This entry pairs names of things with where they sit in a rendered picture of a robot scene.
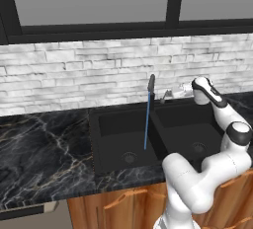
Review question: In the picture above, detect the black double sink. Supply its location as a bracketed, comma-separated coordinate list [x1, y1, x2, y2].
[88, 96, 235, 177]

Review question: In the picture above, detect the black dishwasher with grey handle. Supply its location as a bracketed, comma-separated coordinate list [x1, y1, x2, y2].
[0, 200, 61, 221]

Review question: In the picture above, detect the black framed window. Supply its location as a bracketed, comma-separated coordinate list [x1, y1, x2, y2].
[0, 0, 253, 45]

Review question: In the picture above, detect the wooden cabinet door handle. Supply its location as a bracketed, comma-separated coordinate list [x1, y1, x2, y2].
[103, 188, 149, 211]
[219, 170, 253, 189]
[226, 216, 253, 229]

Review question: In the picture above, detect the grey faucet lever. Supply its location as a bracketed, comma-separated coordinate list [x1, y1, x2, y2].
[159, 89, 174, 105]

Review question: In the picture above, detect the narrow wooden cabinet panel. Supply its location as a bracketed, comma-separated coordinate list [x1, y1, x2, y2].
[66, 193, 101, 229]

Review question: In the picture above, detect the dark grey faucet spout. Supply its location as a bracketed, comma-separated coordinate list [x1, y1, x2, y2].
[146, 73, 157, 98]

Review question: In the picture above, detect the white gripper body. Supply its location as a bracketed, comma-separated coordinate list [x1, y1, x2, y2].
[180, 83, 196, 97]

